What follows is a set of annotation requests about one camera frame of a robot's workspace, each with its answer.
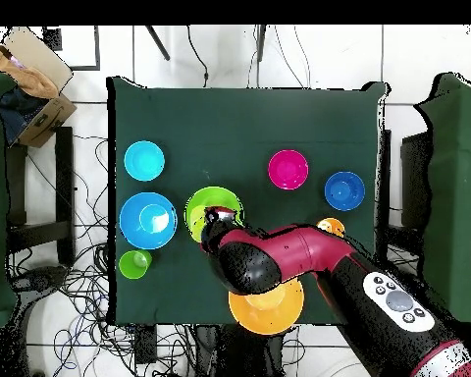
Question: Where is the green bowl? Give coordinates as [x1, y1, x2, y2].
[183, 186, 245, 243]

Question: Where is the pink bowl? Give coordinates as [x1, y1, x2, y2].
[267, 148, 310, 191]

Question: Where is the large yellow-orange bowl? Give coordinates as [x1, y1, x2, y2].
[228, 276, 305, 336]

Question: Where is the orange cup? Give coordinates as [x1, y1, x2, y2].
[316, 217, 346, 239]

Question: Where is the large blue bowl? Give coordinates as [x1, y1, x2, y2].
[118, 190, 178, 251]

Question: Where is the dark green tablecloth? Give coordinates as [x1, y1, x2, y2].
[106, 76, 390, 327]

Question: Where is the small light blue bowl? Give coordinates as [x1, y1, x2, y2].
[123, 139, 167, 183]

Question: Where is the green cup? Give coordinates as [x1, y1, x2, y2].
[118, 248, 154, 281]

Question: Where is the small dark blue bowl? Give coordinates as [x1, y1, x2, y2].
[324, 171, 367, 212]

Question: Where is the black power strip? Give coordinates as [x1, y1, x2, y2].
[133, 324, 158, 364]

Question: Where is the black tripod leg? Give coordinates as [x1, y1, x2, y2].
[144, 25, 172, 62]
[255, 25, 268, 63]

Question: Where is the black chair base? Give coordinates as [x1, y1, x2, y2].
[11, 264, 70, 299]

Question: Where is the cardboard box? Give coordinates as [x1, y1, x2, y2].
[0, 26, 79, 149]

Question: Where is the dark blue cloth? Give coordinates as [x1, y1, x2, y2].
[0, 86, 50, 145]

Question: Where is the brown cloth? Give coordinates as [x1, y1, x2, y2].
[0, 40, 60, 99]

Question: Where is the tangle of floor cables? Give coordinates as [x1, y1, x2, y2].
[7, 133, 197, 377]

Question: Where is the black stool frame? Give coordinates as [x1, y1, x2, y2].
[5, 126, 76, 268]

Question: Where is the black metal frame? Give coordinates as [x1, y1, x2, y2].
[41, 25, 102, 72]

